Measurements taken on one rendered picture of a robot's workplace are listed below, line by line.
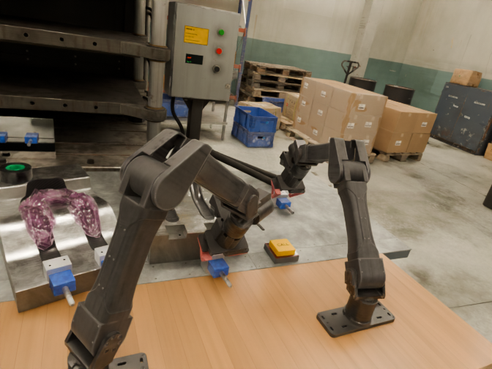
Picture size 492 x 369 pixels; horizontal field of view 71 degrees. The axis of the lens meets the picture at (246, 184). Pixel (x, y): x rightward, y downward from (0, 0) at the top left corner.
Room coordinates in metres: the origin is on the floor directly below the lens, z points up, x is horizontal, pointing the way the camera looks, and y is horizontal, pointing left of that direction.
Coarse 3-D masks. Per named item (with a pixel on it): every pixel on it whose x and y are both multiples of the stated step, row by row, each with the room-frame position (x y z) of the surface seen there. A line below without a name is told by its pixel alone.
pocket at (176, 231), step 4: (168, 228) 0.81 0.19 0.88; (172, 228) 0.81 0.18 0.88; (176, 228) 0.82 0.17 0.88; (180, 228) 0.82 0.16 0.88; (184, 228) 0.82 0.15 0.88; (168, 232) 0.81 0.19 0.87; (172, 232) 0.81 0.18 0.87; (176, 232) 0.82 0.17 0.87; (180, 232) 0.82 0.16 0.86; (184, 232) 0.81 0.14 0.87; (172, 236) 0.80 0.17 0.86; (176, 236) 0.80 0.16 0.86; (180, 236) 0.80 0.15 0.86; (184, 236) 0.81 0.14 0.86
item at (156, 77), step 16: (144, 0) 2.09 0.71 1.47; (160, 0) 1.46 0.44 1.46; (144, 16) 2.09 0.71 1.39; (160, 16) 1.46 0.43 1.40; (144, 32) 2.10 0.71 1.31; (160, 32) 1.46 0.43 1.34; (160, 64) 1.47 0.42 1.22; (160, 80) 1.47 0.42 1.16; (160, 96) 1.47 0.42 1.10; (160, 128) 1.49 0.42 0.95
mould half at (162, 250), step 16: (208, 192) 1.05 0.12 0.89; (176, 208) 0.92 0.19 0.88; (192, 208) 0.93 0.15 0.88; (176, 224) 0.82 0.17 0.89; (192, 224) 0.83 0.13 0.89; (160, 240) 0.75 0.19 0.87; (176, 240) 0.77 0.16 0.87; (192, 240) 0.79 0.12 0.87; (160, 256) 0.75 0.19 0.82; (176, 256) 0.77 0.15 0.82; (192, 256) 0.79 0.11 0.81
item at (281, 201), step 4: (280, 192) 1.24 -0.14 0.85; (284, 192) 1.24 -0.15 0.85; (280, 196) 1.21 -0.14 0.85; (284, 196) 1.22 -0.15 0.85; (272, 200) 1.22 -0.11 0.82; (276, 200) 1.21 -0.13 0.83; (280, 200) 1.19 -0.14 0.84; (284, 200) 1.20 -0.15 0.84; (288, 200) 1.20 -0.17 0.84; (276, 204) 1.20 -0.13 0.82; (280, 204) 1.17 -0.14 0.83; (284, 204) 1.18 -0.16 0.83; (288, 204) 1.19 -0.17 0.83; (280, 208) 1.17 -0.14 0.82; (284, 208) 1.18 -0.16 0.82; (288, 208) 1.15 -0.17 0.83; (292, 212) 1.14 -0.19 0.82
